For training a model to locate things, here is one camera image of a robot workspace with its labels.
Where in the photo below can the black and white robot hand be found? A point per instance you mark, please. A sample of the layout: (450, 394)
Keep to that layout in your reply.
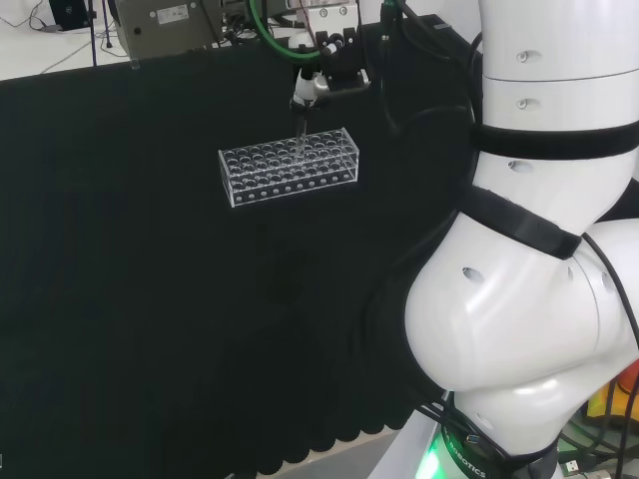
(344, 65)

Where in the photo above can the clear glass test tube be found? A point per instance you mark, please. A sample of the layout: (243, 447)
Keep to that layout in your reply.
(301, 135)

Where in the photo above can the clear plastic test tube rack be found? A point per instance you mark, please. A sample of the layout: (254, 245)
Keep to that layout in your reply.
(279, 172)

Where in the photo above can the grey metal equipment box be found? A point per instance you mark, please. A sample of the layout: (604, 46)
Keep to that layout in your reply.
(165, 25)

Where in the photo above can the small clear plastic clip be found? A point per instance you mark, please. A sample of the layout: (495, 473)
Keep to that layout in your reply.
(135, 64)

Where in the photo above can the dark tripod leg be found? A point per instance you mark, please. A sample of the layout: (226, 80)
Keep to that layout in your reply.
(93, 35)

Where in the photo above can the black bench cloth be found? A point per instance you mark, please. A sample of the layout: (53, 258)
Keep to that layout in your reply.
(150, 249)

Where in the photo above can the black box device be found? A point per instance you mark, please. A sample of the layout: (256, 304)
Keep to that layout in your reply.
(67, 14)

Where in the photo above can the yellow stop button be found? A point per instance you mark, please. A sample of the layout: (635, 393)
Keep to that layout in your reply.
(606, 401)

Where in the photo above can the silver usb plug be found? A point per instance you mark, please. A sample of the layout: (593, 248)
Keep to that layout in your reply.
(572, 465)

